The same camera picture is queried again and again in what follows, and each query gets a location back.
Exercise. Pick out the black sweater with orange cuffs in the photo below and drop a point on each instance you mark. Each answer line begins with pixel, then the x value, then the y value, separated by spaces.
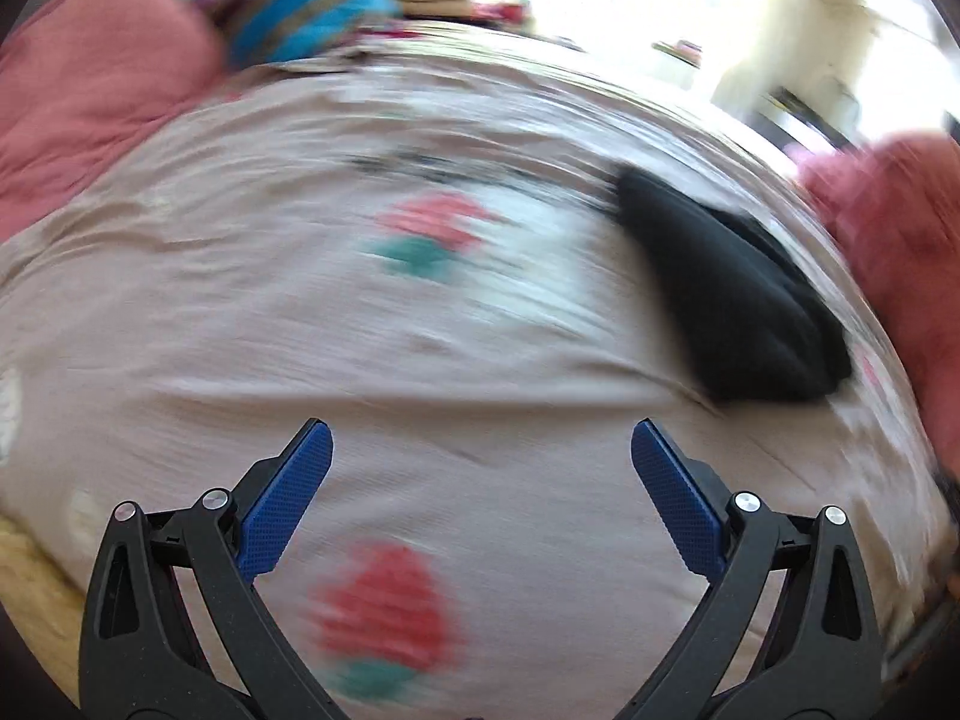
pixel 727 300

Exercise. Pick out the pink blanket left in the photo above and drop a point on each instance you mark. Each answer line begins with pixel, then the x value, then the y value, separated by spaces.
pixel 90 90

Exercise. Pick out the beige fluffy blanket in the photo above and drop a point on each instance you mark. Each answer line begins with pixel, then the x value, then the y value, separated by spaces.
pixel 37 592

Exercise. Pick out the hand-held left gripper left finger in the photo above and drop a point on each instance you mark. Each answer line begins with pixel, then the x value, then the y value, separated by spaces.
pixel 289 502

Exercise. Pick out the white bedside table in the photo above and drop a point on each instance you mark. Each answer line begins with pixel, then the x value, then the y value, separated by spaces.
pixel 742 97

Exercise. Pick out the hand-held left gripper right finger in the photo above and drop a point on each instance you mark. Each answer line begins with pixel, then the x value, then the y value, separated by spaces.
pixel 675 502

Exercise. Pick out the blue striped pillow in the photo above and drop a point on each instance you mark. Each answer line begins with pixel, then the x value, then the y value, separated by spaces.
pixel 300 22

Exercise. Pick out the crumpled pink blanket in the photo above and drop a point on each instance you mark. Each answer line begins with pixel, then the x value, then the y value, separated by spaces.
pixel 900 240

